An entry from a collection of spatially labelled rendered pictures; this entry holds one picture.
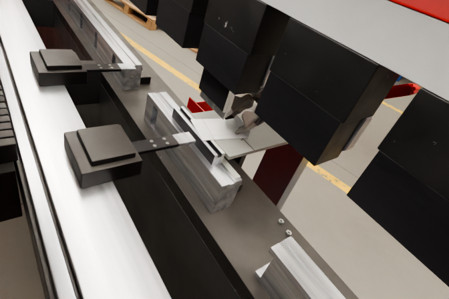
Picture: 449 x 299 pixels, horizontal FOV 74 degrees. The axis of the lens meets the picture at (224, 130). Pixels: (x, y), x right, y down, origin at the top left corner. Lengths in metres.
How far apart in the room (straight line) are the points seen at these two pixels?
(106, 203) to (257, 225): 0.36
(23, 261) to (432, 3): 1.65
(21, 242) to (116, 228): 1.23
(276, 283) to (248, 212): 0.20
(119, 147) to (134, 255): 0.20
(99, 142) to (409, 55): 0.50
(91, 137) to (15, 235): 1.21
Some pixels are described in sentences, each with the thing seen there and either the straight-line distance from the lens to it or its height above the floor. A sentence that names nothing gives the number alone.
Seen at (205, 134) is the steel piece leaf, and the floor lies 1.00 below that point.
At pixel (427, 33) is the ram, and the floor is 1.39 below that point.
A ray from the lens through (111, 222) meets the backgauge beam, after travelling 0.54.
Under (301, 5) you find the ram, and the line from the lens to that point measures 0.46.
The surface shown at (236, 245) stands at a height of 0.87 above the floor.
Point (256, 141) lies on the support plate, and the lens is 0.77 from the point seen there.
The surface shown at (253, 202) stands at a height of 0.88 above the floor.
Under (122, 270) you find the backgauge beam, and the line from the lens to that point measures 0.49.
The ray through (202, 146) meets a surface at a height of 0.99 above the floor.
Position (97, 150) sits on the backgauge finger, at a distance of 0.58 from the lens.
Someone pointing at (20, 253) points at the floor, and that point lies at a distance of 1.71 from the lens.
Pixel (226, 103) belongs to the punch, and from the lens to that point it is 0.63.
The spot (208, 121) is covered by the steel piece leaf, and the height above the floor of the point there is 1.00.
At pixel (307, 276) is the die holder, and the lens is 0.60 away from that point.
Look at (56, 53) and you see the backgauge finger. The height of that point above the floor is 1.03.
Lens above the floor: 1.42
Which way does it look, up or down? 33 degrees down
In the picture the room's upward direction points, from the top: 19 degrees clockwise
